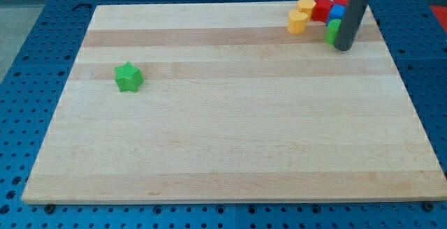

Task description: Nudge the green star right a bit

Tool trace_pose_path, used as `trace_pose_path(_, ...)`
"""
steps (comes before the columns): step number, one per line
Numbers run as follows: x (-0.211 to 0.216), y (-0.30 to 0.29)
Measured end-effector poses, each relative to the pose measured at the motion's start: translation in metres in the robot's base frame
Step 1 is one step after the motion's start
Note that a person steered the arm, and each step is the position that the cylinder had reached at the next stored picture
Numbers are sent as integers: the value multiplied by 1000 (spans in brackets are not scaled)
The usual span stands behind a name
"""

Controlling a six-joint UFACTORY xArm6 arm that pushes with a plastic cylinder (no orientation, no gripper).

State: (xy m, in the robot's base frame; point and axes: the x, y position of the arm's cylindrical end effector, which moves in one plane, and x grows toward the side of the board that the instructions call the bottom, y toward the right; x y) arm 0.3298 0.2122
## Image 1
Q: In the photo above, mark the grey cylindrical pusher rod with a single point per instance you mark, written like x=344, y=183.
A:
x=350, y=23

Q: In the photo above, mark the green star block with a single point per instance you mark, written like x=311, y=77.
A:
x=128, y=77

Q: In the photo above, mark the red star block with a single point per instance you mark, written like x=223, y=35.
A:
x=321, y=10

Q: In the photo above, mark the blue cube block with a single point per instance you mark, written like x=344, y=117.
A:
x=336, y=12

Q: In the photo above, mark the green cylinder block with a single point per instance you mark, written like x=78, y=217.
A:
x=332, y=30

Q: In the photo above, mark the yellow hexagon block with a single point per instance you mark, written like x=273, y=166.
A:
x=306, y=6

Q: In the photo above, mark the yellow heart block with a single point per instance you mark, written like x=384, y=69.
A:
x=297, y=21

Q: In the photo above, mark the wooden board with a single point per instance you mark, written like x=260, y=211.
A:
x=233, y=108

